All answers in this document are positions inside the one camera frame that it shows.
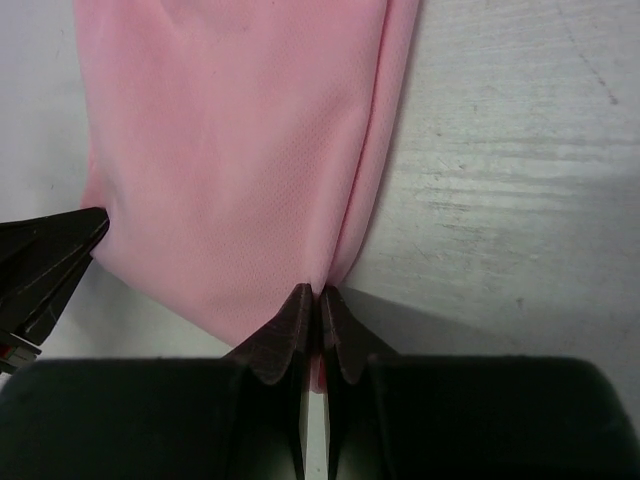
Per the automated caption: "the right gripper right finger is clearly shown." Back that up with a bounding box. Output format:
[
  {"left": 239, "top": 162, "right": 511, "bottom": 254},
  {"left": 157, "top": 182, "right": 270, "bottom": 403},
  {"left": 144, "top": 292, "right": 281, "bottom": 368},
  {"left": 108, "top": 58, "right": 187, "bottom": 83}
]
[{"left": 319, "top": 287, "right": 631, "bottom": 479}]

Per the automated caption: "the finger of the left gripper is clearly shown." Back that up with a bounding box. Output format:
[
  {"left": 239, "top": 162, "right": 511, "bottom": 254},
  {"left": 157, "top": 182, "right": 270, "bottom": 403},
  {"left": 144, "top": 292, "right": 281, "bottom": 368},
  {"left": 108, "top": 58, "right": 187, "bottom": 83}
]
[{"left": 1, "top": 207, "right": 109, "bottom": 345}]

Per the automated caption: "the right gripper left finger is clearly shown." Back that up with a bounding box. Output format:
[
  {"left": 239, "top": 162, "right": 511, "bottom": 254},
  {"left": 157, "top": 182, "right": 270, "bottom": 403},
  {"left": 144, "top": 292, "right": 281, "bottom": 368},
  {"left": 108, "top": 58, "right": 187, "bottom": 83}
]
[{"left": 1, "top": 284, "right": 313, "bottom": 479}]

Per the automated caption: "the pink t shirt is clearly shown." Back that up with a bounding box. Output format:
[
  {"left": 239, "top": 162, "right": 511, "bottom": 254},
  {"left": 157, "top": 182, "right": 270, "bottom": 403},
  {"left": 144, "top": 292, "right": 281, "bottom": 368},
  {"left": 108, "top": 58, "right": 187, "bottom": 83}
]
[{"left": 72, "top": 0, "right": 424, "bottom": 396}]

